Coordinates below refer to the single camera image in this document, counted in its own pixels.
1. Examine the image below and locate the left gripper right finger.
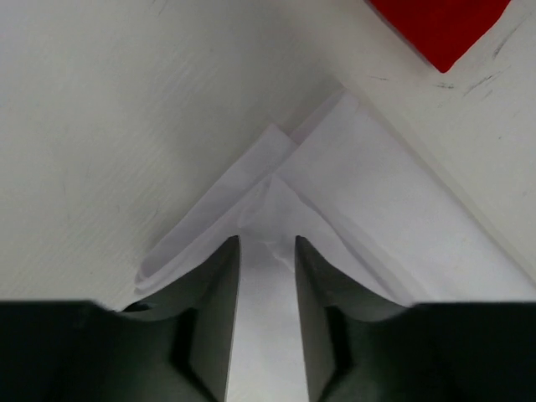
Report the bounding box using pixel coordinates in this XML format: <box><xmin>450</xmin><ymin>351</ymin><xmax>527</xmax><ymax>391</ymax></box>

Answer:
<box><xmin>295</xmin><ymin>236</ymin><xmax>535</xmax><ymax>401</ymax></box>

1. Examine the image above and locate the white t shirt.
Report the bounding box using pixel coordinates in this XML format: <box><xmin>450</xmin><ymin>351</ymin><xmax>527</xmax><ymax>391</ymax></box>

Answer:
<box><xmin>136</xmin><ymin>93</ymin><xmax>535</xmax><ymax>401</ymax></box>

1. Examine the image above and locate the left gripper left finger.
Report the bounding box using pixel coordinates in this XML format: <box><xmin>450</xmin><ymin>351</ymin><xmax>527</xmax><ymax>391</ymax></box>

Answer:
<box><xmin>1</xmin><ymin>237</ymin><xmax>240</xmax><ymax>401</ymax></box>

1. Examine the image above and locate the folded red t shirt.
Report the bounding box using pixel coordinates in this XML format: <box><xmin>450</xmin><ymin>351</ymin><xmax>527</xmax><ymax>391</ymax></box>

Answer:
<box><xmin>368</xmin><ymin>0</ymin><xmax>511</xmax><ymax>74</ymax></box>

